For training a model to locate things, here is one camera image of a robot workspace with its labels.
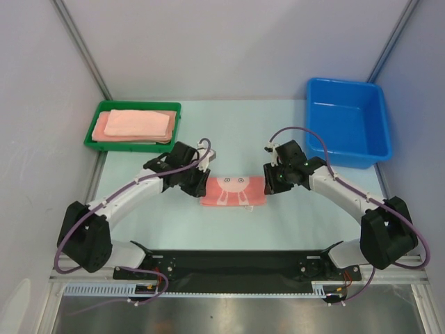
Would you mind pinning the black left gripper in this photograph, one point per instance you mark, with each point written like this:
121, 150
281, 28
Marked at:
199, 189

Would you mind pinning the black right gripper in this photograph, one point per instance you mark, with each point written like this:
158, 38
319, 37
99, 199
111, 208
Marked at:
271, 179

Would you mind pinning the pink white striped towel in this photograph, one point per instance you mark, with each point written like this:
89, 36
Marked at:
234, 192

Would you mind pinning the light pink towel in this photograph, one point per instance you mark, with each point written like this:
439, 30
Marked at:
136, 123

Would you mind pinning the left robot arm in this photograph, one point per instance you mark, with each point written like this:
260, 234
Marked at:
85, 239

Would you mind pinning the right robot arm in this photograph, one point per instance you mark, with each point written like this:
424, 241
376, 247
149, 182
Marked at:
384, 234

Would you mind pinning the blue plastic bin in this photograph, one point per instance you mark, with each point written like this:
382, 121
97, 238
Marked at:
351, 119

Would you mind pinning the green plastic tray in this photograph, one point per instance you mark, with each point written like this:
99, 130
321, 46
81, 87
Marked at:
138, 146

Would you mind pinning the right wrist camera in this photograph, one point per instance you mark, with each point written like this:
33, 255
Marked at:
272, 149

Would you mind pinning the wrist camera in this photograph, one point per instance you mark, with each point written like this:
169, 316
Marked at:
272, 149
205, 154

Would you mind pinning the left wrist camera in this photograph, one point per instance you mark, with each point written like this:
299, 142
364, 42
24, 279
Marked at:
205, 154

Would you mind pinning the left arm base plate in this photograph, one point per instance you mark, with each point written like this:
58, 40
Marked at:
162, 262

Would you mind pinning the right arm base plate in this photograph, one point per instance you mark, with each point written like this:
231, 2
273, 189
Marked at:
319, 268

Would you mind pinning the grey cable duct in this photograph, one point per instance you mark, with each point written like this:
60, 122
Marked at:
307, 290

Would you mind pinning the aluminium front rail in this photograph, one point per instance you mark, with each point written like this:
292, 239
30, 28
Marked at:
392, 275

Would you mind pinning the right aluminium corner post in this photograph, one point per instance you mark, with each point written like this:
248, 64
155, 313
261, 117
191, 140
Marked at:
395, 35

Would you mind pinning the aluminium corner post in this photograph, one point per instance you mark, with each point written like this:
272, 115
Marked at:
79, 43
395, 35

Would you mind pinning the left aluminium corner post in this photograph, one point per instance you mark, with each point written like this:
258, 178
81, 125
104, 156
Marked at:
79, 43

